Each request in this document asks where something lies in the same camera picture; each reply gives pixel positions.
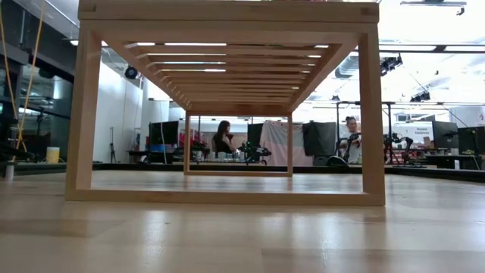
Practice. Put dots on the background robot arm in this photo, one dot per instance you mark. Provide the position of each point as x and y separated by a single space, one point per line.
254 149
200 148
398 144
349 146

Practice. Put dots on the wooden slatted shelf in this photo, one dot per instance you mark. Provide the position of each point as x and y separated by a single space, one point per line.
227 11

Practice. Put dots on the black monitor panel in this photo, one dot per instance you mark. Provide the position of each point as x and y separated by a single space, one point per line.
254 134

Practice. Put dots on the pink cloth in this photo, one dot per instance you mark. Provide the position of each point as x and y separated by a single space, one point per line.
274 144

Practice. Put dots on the dark grey cloth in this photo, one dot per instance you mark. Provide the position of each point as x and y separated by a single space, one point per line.
320 138

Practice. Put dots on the black computer monitor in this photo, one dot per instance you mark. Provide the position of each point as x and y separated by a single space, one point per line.
471 140
445 134
163 132

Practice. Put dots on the blue box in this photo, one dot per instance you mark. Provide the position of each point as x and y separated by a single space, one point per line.
157 148

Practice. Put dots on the black round lamp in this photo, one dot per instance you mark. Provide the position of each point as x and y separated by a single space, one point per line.
131 72

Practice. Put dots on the black tripod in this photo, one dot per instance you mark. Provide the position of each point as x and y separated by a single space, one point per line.
112 148

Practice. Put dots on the black ceiling spotlight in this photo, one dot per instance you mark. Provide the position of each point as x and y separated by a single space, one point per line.
420 96
390 63

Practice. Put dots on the white sign board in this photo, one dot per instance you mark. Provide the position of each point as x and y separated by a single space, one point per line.
417 132

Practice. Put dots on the yellow container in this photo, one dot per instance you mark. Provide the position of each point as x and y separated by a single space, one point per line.
53 154

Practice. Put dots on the dark office desk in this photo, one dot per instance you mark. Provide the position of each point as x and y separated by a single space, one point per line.
443 159

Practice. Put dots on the ceiling light fixture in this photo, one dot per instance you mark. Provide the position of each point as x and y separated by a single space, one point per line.
432 3

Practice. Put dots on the black table frame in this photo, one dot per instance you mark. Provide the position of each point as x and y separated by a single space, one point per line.
435 173

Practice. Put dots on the white post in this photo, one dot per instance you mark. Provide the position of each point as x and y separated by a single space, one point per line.
9 170

